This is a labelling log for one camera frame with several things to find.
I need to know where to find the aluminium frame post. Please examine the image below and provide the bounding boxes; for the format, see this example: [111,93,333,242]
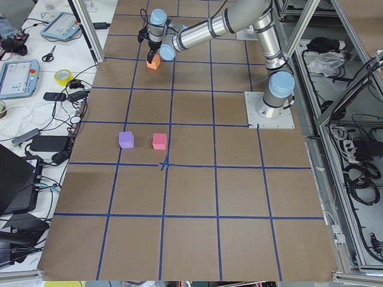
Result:
[68,0,104,65]

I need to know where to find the teach pendant tablet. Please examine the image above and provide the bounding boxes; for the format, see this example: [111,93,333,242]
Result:
[1,59,40,99]
[40,12,80,42]

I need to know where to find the lower teach pendant tablet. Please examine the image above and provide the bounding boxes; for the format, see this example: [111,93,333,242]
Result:
[1,59,40,99]

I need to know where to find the black phone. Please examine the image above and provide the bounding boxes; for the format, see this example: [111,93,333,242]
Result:
[43,92,66,102]

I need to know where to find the upper teach pendant tablet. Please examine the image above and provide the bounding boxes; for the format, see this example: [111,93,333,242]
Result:
[40,12,80,42]

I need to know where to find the purple foam block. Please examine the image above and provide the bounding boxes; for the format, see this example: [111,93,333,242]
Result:
[118,131,135,149]

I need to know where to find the white crumpled cloth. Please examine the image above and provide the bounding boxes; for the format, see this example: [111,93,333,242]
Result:
[308,51,345,77]

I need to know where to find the black handled scissors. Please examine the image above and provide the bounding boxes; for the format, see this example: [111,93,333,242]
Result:
[41,45,56,63]

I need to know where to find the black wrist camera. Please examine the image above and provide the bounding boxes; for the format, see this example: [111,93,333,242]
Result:
[137,27,148,43]

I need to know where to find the square metal base plate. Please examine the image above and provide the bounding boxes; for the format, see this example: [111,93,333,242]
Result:
[244,91,294,129]

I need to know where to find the brown paper table mat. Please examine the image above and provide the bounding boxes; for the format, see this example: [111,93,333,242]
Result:
[39,1,337,282]

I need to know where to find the black laptop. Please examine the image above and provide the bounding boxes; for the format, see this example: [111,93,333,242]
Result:
[1,145,42,216]

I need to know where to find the black coiled cable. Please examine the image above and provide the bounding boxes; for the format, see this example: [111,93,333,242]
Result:
[344,166,380,206]

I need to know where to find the yellow tape roll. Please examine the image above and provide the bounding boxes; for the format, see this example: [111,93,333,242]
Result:
[54,69,74,87]

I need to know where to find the orange foam block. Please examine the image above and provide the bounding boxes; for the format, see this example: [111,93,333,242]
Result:
[146,55,161,70]

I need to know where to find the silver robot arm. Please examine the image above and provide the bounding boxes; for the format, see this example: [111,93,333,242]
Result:
[135,33,267,126]

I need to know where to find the pink foam block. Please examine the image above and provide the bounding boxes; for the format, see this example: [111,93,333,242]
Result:
[152,133,168,150]

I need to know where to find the black power adapter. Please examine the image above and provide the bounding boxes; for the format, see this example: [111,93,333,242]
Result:
[30,135,68,152]

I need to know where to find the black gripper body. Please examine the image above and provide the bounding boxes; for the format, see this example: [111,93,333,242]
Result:
[148,41,161,54]

